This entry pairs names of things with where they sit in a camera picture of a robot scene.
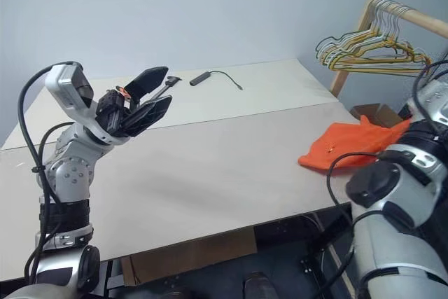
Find flat brown cardboard box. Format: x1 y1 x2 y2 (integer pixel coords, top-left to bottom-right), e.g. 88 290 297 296
120 228 258 286

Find dark rounded shape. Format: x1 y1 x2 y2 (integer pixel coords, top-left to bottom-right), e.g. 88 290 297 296
242 270 274 299

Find black USB hub with cable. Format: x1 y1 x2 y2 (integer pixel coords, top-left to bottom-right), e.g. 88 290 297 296
189 70 244 90

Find open brown cardboard box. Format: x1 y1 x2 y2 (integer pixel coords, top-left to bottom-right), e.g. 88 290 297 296
349 102 412 128

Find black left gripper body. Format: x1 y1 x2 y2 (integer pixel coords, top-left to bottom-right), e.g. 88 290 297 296
94 89 134 137

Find light wooden slat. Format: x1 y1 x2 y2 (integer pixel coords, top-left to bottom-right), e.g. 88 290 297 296
328 244 354 299

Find bundle of clothes hangers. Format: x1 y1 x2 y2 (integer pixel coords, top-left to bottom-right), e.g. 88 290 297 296
316 0 426 69

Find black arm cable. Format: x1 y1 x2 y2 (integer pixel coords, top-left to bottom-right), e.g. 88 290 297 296
307 60 448 299
17 60 76 284

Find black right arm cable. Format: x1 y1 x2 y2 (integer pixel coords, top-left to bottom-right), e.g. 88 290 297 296
307 60 448 299

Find orange shorts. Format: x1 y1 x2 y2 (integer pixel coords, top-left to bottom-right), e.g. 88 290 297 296
297 113 412 176

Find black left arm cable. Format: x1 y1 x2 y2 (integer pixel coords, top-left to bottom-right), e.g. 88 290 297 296
17 60 76 284

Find yellow wire hanger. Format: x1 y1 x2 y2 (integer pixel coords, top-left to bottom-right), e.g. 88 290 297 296
327 0 431 74

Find bundle of wire hangers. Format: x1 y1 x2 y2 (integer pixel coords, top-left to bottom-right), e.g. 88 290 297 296
330 1 433 78

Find wooden clothes rack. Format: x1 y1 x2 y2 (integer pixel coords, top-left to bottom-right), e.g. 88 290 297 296
330 0 448 99

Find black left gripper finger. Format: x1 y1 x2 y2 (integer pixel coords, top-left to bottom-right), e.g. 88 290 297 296
120 95 174 138
122 65 169 99

